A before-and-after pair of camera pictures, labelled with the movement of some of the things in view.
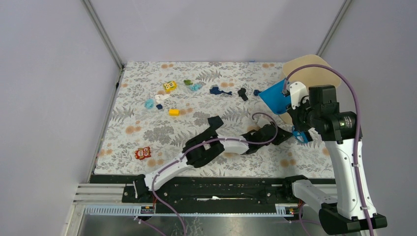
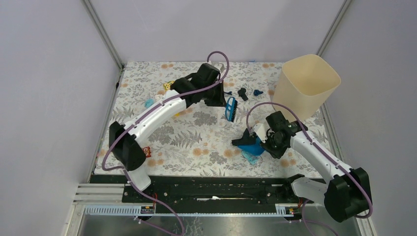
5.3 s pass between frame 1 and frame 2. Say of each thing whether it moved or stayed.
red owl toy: stayed
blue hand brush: moved
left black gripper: moved
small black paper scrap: stayed
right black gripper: moved
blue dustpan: moved
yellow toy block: stayed
